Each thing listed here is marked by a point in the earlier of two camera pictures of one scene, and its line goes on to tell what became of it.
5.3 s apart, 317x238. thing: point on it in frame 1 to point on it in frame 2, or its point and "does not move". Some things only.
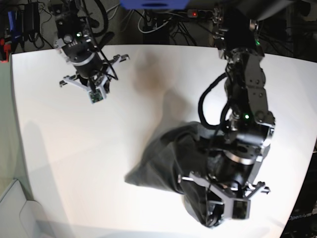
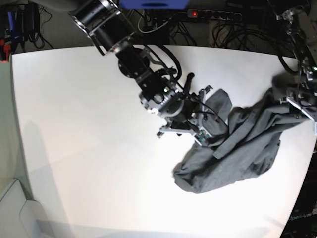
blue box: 154,5 does not move
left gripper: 96,93 to 186,121
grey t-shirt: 184,152 to 241,141
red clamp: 7,48 does not move
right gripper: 239,204 to 307,104
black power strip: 200,14 does not move
